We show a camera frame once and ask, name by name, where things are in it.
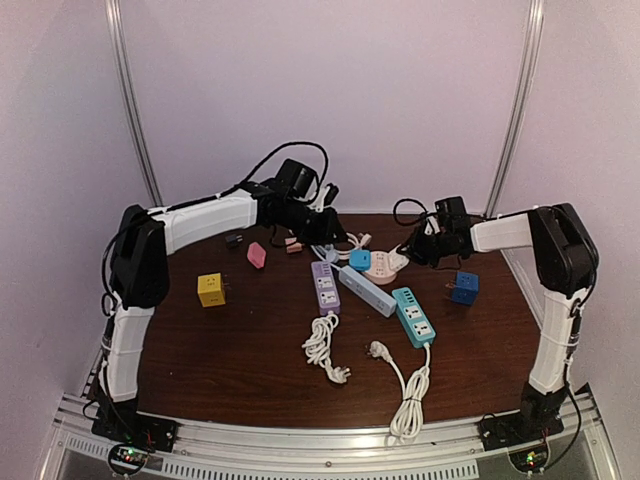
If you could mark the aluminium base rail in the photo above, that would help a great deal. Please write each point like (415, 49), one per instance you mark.
(201, 450)

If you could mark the grey charger plug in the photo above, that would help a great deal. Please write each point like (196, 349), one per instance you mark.
(233, 241)

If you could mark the dark blue cube adapter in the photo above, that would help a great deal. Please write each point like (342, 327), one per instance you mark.
(464, 288)

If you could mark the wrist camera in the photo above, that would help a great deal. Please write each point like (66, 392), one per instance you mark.
(295, 179)
(452, 215)

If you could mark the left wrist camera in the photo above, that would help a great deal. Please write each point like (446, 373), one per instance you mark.
(295, 179)

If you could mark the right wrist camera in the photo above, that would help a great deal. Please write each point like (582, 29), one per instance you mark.
(452, 215)

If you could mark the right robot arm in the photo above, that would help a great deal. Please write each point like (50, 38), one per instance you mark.
(566, 264)

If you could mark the right aluminium frame post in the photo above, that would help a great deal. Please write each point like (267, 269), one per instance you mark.
(527, 69)

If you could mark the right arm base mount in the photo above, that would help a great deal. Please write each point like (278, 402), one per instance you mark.
(539, 415)

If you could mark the pink round socket hub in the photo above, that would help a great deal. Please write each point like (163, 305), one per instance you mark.
(380, 273)

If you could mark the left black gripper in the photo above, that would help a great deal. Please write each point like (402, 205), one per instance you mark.
(324, 236)

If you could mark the light blue power strip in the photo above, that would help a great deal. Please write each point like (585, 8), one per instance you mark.
(366, 290)

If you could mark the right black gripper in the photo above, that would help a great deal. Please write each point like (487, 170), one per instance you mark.
(415, 249)

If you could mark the left aluminium frame post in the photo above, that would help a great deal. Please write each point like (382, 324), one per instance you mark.
(132, 113)

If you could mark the pink flat adapter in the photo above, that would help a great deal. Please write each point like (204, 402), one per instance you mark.
(256, 255)

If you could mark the teal blue socket box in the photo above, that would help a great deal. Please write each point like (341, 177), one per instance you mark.
(415, 322)

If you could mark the aluminium frame post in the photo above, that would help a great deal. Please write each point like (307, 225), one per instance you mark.
(527, 69)
(132, 113)

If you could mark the yellow cube adapter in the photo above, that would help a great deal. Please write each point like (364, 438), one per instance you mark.
(211, 290)

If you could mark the purple power strip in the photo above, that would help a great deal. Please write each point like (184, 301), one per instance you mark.
(325, 287)

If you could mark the pink charger plug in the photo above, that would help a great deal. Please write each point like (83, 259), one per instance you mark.
(293, 246)

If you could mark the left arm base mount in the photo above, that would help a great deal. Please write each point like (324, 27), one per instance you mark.
(121, 422)

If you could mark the white small adapter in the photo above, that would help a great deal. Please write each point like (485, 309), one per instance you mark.
(397, 261)

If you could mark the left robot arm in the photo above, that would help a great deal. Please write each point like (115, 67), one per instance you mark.
(139, 273)

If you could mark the light blue small adapter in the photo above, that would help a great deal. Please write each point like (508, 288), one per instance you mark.
(360, 259)

